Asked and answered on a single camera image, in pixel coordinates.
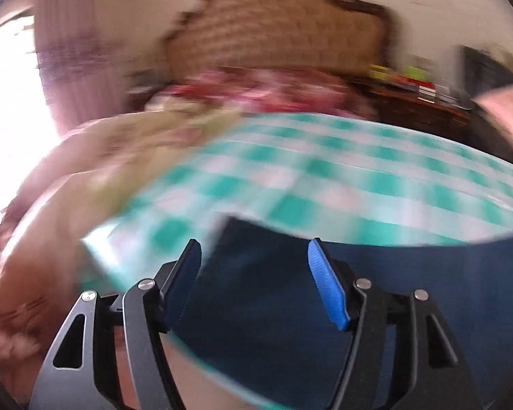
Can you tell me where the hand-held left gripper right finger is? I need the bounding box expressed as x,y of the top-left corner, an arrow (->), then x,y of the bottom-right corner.
307,237 -> 484,410

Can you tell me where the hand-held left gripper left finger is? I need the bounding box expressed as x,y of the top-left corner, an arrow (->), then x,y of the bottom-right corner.
29,239 -> 202,410

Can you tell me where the blue towel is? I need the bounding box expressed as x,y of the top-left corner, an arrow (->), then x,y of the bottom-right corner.
167,216 -> 513,410

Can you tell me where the green checked bed sheet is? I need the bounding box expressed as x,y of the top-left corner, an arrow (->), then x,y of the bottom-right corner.
79,111 -> 513,410

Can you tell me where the beige floral quilt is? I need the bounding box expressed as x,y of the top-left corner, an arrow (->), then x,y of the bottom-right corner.
0,111 -> 249,394

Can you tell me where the wooden nightstand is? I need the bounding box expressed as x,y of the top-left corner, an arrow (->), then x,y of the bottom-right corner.
368,79 -> 471,137

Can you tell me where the red floral pillow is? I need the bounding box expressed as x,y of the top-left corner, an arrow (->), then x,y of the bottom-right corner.
145,66 -> 368,118

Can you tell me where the pile of colourful small boxes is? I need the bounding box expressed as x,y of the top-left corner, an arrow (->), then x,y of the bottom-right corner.
368,62 -> 454,103

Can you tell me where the pink curtain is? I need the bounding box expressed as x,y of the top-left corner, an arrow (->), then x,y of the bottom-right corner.
30,0 -> 127,135

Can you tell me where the bright window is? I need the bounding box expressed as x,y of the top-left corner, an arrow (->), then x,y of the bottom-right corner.
0,13 -> 65,150

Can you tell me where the dark bag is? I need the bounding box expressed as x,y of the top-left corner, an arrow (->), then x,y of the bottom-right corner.
462,45 -> 513,95

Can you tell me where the tufted headboard with wooden frame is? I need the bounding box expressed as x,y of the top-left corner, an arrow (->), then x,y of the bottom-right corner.
165,0 -> 400,78

